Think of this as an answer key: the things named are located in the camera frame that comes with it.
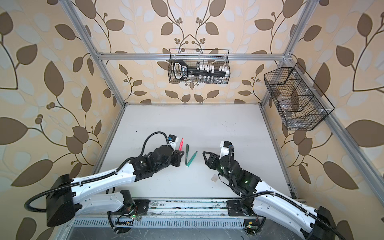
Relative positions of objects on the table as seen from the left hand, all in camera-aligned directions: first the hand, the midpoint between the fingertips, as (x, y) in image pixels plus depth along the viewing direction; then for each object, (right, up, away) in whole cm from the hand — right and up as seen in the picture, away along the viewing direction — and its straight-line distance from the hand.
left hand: (182, 151), depth 77 cm
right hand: (+12, -1, -1) cm, 12 cm away
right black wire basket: (+59, +24, -4) cm, 64 cm away
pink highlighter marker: (-1, +4, -1) cm, 4 cm away
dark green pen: (+1, -1, +19) cm, 19 cm away
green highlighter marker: (+4, -9, +14) cm, 17 cm away
